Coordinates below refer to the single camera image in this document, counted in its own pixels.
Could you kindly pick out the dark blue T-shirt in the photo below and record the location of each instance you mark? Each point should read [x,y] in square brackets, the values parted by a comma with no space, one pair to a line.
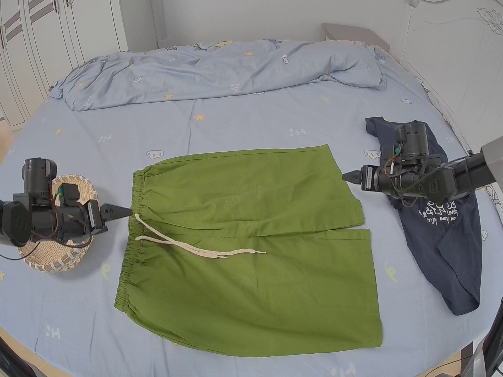
[452,249]

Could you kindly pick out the white wardrobe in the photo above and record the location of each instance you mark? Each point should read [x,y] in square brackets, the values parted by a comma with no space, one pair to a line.
[39,33]

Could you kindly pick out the pale blue quilt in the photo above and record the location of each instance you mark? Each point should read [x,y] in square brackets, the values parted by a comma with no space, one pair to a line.
[196,77]

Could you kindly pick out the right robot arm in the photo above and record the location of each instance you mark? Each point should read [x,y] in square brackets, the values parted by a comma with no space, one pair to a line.
[412,139]

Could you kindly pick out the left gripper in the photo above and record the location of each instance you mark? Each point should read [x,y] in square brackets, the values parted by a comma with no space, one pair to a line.
[74,226]

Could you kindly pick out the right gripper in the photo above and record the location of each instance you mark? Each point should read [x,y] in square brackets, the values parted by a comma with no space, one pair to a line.
[383,179]

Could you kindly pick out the round woven basket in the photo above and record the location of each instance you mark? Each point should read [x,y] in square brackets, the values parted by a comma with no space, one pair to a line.
[55,260]

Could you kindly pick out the bed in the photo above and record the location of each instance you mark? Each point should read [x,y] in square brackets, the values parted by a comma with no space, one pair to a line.
[235,124]

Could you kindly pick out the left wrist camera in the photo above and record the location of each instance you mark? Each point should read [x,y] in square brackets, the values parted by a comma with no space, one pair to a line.
[70,195]

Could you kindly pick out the grey bedside table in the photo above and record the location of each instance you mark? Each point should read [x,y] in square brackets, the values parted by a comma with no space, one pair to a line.
[349,33]

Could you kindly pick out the green shorts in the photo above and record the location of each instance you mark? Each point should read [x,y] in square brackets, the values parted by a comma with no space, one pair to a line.
[235,289]

